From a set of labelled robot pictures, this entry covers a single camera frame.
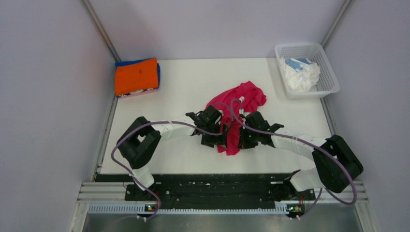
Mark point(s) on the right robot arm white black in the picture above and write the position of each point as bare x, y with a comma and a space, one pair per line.
335, 164

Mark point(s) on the aluminium rail frame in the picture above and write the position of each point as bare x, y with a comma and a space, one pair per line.
112, 189

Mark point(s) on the pink folded t shirt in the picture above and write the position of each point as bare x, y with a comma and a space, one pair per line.
137, 93

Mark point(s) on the white crumpled t shirt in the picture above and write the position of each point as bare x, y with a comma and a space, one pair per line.
300, 74

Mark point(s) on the blue folded t shirt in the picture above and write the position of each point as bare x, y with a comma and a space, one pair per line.
128, 62

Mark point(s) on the magenta t shirt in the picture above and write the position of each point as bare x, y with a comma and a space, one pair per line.
246, 96

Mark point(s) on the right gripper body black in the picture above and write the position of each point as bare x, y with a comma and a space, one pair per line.
248, 139

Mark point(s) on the orange folded t shirt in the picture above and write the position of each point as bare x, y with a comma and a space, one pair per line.
136, 76

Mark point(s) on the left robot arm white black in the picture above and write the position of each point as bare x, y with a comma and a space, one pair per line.
139, 142

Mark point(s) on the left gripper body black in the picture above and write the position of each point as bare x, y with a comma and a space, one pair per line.
215, 139

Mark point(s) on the white cable duct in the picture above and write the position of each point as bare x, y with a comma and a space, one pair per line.
134, 208

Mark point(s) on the white plastic basket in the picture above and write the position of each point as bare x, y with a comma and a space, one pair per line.
327, 84

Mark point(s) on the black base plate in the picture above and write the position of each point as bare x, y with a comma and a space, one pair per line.
219, 191

